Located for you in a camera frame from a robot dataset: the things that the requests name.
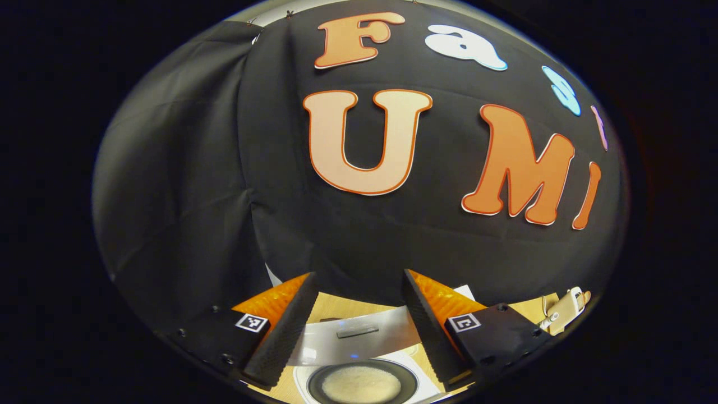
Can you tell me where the black backdrop cloth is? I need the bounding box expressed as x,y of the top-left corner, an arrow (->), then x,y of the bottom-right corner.
93,0 -> 628,337

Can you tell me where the white rice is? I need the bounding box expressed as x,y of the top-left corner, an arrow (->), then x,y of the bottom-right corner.
321,365 -> 402,404

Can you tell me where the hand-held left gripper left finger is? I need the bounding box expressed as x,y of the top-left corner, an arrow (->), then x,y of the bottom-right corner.
163,272 -> 319,391

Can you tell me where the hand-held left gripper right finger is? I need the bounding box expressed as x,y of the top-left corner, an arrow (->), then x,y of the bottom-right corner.
401,268 -> 553,392

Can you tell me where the cream toaster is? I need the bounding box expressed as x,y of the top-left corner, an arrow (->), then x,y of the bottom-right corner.
545,287 -> 587,336

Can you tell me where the white rice cooker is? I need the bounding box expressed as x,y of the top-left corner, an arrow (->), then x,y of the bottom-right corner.
289,285 -> 477,404

